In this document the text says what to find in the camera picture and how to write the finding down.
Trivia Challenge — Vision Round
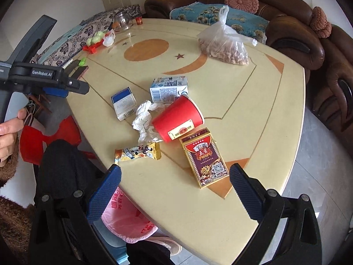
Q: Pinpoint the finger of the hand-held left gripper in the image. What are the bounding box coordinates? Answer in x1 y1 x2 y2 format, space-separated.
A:
66 73 90 94
42 87 68 98

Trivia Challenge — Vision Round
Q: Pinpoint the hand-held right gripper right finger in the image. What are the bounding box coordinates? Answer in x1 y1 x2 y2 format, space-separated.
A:
229 163 323 265

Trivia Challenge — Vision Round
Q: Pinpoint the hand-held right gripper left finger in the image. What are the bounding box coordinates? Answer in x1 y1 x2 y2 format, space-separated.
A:
29 164 127 265

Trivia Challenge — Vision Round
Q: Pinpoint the trash bin with pink bag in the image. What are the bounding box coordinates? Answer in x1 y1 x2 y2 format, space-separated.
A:
101 186 159 244

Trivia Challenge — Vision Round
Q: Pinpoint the blue and white cigarette box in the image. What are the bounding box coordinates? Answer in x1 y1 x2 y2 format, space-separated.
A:
111 87 137 121

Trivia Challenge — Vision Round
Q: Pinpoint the yellow snack wrapper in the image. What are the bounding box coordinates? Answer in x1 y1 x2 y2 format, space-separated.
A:
114 142 163 164

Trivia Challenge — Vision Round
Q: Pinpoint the white tissue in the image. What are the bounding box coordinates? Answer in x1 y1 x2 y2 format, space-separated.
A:
132 101 173 144

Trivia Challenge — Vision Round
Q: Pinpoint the white and blue milk carton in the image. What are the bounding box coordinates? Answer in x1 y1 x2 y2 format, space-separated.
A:
149 76 189 103

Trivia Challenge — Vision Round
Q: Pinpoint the red paper cup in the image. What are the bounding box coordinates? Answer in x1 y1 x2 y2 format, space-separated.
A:
152 95 205 143

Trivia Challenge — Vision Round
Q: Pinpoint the person's left forearm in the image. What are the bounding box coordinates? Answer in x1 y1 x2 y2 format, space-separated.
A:
0 136 20 181

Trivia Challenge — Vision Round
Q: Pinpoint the person's left hand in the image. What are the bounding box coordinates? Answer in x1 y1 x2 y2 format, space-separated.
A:
0 108 27 163

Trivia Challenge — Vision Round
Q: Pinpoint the pink smartphone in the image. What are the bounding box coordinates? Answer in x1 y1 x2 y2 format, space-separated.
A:
72 66 89 79

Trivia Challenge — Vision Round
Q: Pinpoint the floral patterned blanket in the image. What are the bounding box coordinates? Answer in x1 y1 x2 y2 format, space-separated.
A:
30 5 141 69

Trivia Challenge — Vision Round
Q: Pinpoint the red plastic stool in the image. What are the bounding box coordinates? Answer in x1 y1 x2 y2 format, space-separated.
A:
19 116 96 165

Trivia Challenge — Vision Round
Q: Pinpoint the light blue plastic stool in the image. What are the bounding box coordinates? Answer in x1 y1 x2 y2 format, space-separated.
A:
103 226 130 265

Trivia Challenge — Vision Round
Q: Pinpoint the crumpled white plastic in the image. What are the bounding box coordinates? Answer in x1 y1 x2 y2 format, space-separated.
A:
103 30 116 46

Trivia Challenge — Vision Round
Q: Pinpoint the person's right leg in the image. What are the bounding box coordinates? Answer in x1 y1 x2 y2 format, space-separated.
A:
125 241 177 265

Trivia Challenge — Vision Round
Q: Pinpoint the clear glass jar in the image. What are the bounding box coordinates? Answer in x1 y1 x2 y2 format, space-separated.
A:
112 9 134 32

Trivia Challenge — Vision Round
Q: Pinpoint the person's right shoe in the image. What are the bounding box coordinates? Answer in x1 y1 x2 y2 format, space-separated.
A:
149 233 182 256

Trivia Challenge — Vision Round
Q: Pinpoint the brown fuzzy coat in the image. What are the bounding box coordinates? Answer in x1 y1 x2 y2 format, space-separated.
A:
0 195 36 254

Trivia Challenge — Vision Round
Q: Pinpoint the blue floral seat cover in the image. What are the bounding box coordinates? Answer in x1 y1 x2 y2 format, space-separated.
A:
169 1 269 43

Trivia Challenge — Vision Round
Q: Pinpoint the clear bag of peanuts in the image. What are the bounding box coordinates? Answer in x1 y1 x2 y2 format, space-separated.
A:
197 5 258 66

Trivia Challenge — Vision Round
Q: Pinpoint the pink round cushion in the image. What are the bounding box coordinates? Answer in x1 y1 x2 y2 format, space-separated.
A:
310 6 332 38
225 0 260 11

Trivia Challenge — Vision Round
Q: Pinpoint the brown wooden frame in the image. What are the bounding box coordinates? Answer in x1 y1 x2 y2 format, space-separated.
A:
28 92 53 116

